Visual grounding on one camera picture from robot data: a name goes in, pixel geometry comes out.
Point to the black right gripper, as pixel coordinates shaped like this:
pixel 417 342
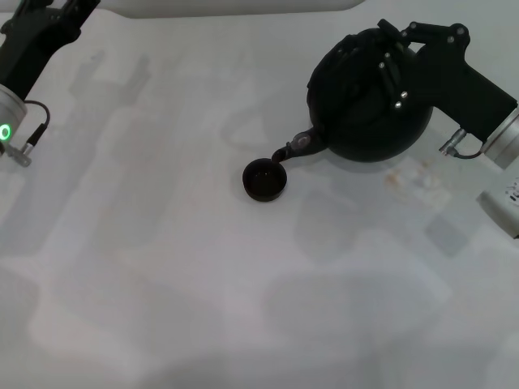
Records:
pixel 458 85

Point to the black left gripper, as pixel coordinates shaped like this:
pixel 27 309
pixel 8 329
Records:
pixel 28 52

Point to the black round teapot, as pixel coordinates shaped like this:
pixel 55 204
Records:
pixel 357 113

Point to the small dark teacup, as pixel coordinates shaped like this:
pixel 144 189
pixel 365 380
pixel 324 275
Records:
pixel 264 181

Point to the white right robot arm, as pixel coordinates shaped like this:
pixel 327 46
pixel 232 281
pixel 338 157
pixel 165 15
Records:
pixel 503 178

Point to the white rounded object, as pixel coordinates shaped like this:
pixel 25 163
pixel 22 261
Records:
pixel 223 6

